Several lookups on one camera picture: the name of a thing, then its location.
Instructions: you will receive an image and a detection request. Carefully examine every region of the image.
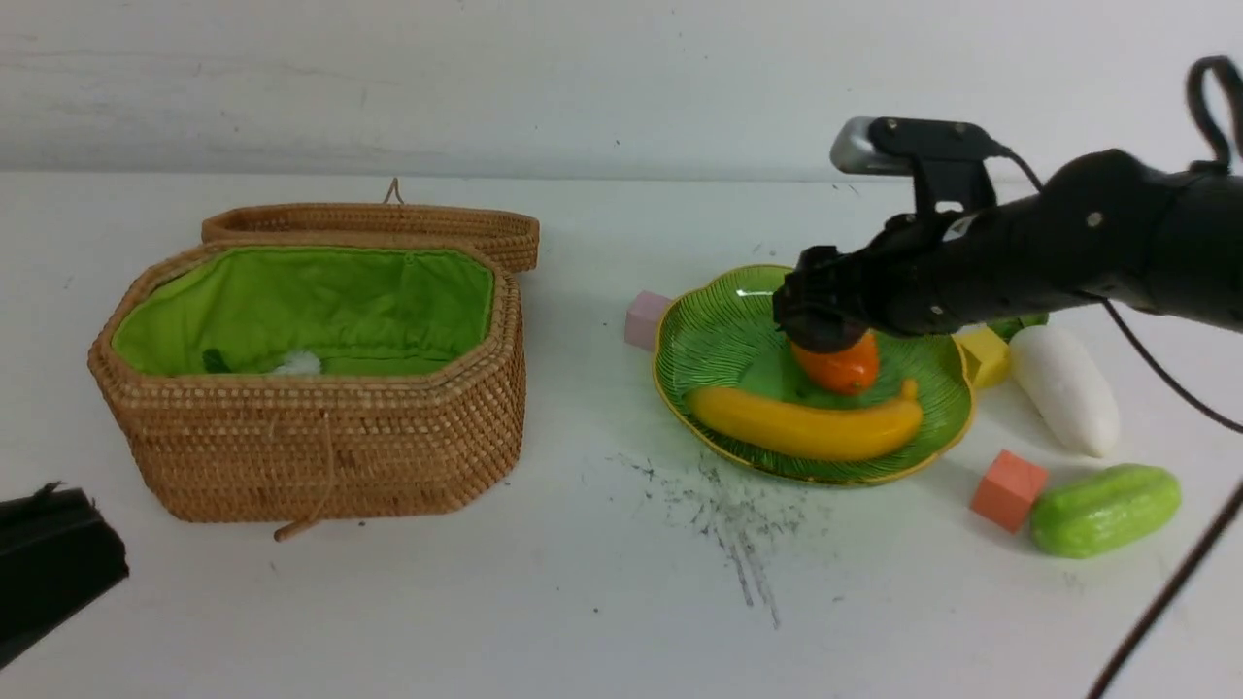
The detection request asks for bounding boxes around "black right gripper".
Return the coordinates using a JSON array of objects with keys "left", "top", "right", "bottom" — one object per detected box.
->
[{"left": 772, "top": 209, "right": 1069, "bottom": 353}]

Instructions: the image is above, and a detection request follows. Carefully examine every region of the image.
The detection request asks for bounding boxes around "orange yellow plastic mango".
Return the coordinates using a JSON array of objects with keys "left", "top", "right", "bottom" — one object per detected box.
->
[{"left": 789, "top": 331, "right": 883, "bottom": 396}]

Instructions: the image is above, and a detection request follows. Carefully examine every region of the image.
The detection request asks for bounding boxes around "white plastic radish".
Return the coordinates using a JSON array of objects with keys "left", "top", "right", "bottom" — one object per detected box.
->
[{"left": 1003, "top": 323, "right": 1122, "bottom": 459}]

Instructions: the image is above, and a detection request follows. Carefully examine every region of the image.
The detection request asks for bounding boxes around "yellow plastic banana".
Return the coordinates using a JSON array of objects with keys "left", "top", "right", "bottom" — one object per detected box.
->
[{"left": 685, "top": 378, "right": 924, "bottom": 461}]

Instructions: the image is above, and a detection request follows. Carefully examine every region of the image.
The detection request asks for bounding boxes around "green plastic cucumber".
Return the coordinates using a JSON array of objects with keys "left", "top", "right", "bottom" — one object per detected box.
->
[{"left": 1029, "top": 463, "right": 1182, "bottom": 560}]

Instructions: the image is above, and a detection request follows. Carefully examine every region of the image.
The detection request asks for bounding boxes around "orange plastic carrot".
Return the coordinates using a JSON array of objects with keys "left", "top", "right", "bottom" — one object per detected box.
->
[{"left": 201, "top": 347, "right": 232, "bottom": 376}]

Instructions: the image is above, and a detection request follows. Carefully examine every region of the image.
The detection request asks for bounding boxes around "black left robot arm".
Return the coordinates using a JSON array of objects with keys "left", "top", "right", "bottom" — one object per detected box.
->
[{"left": 1, "top": 483, "right": 131, "bottom": 667}]

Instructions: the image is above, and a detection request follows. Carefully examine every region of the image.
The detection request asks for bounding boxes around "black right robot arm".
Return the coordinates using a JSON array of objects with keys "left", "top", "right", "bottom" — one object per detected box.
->
[{"left": 773, "top": 150, "right": 1242, "bottom": 352}]

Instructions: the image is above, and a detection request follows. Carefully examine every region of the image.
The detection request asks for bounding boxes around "yellow foam cube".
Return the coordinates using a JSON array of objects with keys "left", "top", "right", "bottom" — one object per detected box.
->
[{"left": 955, "top": 323, "right": 1011, "bottom": 391}]

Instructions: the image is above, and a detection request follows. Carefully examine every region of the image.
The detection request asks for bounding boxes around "green glass leaf plate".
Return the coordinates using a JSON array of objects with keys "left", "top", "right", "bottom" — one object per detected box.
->
[{"left": 653, "top": 265, "right": 976, "bottom": 488}]

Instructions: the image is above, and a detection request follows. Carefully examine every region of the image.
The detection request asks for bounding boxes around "orange foam cube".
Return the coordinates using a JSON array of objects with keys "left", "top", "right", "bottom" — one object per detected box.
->
[{"left": 970, "top": 449, "right": 1049, "bottom": 534}]

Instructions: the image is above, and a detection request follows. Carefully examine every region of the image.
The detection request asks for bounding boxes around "pink foam cube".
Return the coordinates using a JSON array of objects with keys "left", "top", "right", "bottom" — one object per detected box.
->
[{"left": 624, "top": 290, "right": 672, "bottom": 353}]

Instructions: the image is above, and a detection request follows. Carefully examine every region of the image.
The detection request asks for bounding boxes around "woven rattan basket lid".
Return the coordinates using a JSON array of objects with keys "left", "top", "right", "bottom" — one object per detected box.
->
[{"left": 201, "top": 179, "right": 539, "bottom": 272}]

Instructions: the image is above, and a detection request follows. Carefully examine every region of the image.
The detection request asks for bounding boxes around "woven rattan basket green lining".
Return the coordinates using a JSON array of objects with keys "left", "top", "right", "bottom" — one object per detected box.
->
[{"left": 88, "top": 240, "right": 527, "bottom": 544}]

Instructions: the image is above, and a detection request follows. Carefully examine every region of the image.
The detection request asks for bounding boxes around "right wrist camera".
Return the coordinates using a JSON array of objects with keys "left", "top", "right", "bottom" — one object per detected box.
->
[{"left": 830, "top": 116, "right": 1006, "bottom": 218}]

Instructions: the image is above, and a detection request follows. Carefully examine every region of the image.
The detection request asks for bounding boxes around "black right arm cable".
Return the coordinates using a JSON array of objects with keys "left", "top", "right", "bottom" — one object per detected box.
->
[{"left": 1001, "top": 55, "right": 1243, "bottom": 699}]

